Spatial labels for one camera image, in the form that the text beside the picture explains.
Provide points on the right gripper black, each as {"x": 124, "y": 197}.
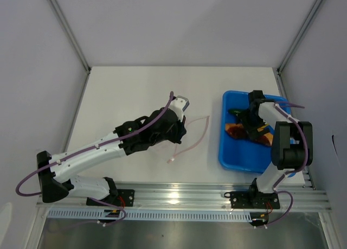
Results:
{"x": 251, "y": 131}

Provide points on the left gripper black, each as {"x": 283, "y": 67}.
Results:
{"x": 180, "y": 132}

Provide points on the green cucumber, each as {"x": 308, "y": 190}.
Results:
{"x": 234, "y": 111}

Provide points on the red orange steak slice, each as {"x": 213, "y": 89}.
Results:
{"x": 237, "y": 131}

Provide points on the clear pink zip top bag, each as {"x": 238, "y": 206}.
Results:
{"x": 196, "y": 131}

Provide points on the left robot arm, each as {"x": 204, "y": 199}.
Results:
{"x": 59, "y": 174}

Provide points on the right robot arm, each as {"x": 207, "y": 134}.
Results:
{"x": 292, "y": 144}

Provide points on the blue plastic tray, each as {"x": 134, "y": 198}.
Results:
{"x": 242, "y": 155}

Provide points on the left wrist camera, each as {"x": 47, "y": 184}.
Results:
{"x": 179, "y": 105}

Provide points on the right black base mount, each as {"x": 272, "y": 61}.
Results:
{"x": 248, "y": 200}

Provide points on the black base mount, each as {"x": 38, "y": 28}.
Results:
{"x": 248, "y": 200}
{"x": 125, "y": 198}

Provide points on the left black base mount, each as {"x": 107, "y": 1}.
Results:
{"x": 125, "y": 198}

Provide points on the aluminium rail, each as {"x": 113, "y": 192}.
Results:
{"x": 210, "y": 196}

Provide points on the white slotted cable duct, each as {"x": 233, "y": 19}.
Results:
{"x": 150, "y": 215}

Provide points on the right aluminium frame post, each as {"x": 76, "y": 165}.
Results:
{"x": 300, "y": 34}

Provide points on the aluminium frame post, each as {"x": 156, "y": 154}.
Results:
{"x": 300, "y": 34}
{"x": 65, "y": 26}

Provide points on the left aluminium frame post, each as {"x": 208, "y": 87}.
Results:
{"x": 65, "y": 26}

